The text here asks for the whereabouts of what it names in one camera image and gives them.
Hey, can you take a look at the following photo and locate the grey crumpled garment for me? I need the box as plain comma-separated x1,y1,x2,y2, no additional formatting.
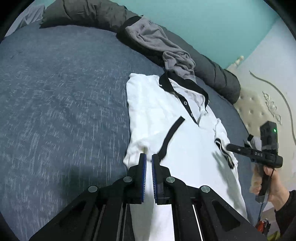
116,16,196,81

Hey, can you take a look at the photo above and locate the light grey blanket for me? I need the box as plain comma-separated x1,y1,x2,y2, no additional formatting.
4,4,45,37

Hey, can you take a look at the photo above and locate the cream tufted headboard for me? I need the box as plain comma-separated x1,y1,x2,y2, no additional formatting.
227,56,295,147

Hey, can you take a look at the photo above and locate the person's right hand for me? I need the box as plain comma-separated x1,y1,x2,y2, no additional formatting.
249,166,290,211

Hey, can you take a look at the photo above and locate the person's right dark sleeve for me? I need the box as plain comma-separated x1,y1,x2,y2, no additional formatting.
275,190,296,241

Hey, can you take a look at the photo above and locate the blue patterned bed sheet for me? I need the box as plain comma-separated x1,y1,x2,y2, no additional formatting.
0,22,262,241

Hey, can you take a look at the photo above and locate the white polo shirt black trim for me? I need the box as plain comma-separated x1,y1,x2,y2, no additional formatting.
123,73,247,240

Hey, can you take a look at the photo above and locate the clutter on floor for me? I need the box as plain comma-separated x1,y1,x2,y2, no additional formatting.
255,218,280,241

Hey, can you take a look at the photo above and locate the stack of folded clothes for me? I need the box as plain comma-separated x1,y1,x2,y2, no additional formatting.
244,135,262,151

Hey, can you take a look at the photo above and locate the dark grey rolled duvet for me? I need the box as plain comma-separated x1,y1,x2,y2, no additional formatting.
41,1,241,103

